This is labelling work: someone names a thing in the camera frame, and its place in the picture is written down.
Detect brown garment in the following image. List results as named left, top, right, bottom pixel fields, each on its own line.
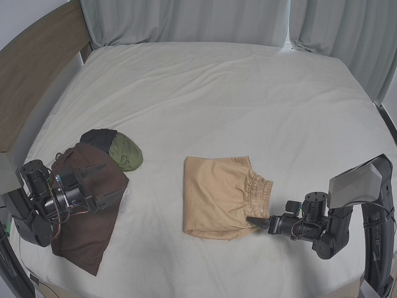
left=50, top=143, right=130, bottom=276

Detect beige shorts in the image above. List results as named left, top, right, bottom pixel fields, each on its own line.
left=182, top=155, right=274, bottom=241

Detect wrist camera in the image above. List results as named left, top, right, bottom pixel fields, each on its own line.
left=54, top=171, right=78, bottom=192
left=285, top=201, right=303, bottom=215

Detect bed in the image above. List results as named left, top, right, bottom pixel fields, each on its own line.
left=0, top=0, right=397, bottom=298

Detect green garment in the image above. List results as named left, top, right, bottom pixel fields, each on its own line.
left=109, top=132, right=144, bottom=172

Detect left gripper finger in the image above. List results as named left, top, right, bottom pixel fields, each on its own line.
left=81, top=163, right=108, bottom=179
left=96, top=188, right=126, bottom=211

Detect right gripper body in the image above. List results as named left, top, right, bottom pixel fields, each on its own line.
left=269, top=215, right=306, bottom=238

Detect black garment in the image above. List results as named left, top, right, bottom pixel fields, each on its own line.
left=80, top=129, right=119, bottom=153

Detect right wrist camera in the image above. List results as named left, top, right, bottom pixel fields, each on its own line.
left=285, top=201, right=303, bottom=215

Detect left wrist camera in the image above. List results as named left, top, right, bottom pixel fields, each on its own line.
left=54, top=171, right=78, bottom=192

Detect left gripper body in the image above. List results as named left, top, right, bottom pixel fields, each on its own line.
left=45, top=166, right=100, bottom=218

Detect white printed garment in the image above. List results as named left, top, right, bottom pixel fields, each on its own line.
left=119, top=187, right=131, bottom=213

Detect grey-green curtain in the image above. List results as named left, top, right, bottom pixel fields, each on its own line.
left=76, top=0, right=293, bottom=47
left=288, top=0, right=397, bottom=105

